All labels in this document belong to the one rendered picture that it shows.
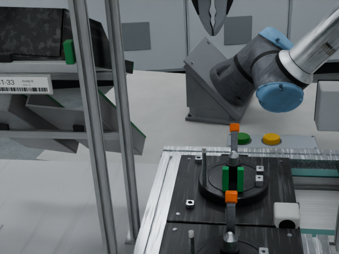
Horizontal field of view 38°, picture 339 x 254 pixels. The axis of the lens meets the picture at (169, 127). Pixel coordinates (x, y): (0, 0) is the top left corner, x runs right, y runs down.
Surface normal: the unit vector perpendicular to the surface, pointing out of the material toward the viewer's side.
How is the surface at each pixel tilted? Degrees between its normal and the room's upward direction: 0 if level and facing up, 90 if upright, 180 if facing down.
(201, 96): 90
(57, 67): 90
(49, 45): 65
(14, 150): 0
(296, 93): 116
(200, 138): 0
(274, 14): 90
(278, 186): 0
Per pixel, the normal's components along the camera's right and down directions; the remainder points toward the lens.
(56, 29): -0.30, 0.03
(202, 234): -0.05, -0.89
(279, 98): -0.02, 0.80
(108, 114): 0.95, 0.10
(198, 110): -0.32, 0.44
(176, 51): 0.03, 0.45
